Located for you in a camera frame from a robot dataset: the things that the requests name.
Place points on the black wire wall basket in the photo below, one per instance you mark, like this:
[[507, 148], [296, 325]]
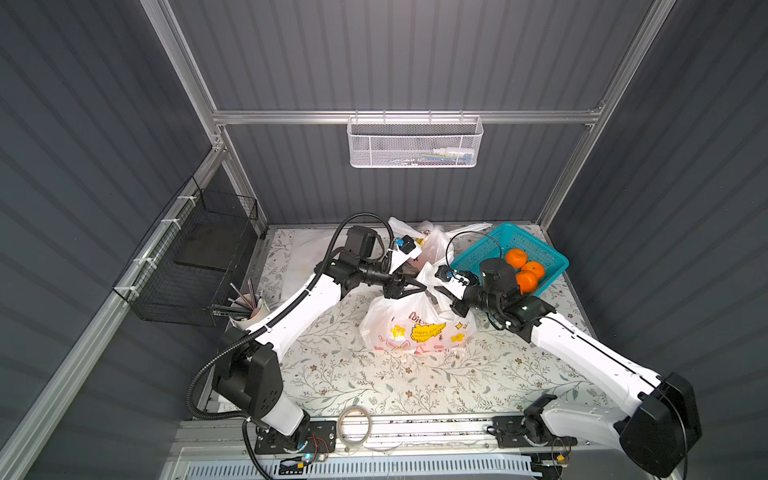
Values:
[[198, 252]]

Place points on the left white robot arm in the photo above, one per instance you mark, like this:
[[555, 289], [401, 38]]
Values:
[[248, 373]]

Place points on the orange mandarin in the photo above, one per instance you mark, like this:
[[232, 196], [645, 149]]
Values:
[[527, 281], [516, 258], [536, 268]]

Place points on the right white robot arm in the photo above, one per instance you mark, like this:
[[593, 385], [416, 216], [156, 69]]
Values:
[[654, 421]]

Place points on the orange mandarin top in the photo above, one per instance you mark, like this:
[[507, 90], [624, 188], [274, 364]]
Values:
[[516, 258]]

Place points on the orange mandarin right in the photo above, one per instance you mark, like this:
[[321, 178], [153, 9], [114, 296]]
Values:
[[536, 268]]

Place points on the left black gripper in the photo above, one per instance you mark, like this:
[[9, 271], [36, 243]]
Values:
[[393, 284]]

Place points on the white pen cup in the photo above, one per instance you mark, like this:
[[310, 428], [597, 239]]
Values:
[[239, 306]]

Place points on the cartoon printed plastic bag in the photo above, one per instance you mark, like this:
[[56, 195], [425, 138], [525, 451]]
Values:
[[432, 239]]

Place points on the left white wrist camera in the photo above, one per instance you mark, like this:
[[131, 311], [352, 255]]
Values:
[[405, 248]]

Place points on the teal plastic basket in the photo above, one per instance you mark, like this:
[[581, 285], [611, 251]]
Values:
[[508, 236]]

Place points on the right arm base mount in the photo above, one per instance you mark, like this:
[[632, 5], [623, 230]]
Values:
[[517, 431]]

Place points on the white wire wall basket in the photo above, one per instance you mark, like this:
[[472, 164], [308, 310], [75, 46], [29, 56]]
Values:
[[428, 141]]

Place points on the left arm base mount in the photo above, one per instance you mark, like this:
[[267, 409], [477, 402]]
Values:
[[316, 436]]

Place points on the clear plastic bag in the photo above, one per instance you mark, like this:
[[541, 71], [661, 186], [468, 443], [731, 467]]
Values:
[[418, 323]]

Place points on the orange mandarin front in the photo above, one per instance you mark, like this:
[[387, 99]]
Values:
[[527, 281]]

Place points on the white plastic bag rear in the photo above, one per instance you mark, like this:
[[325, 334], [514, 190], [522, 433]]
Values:
[[307, 250]]

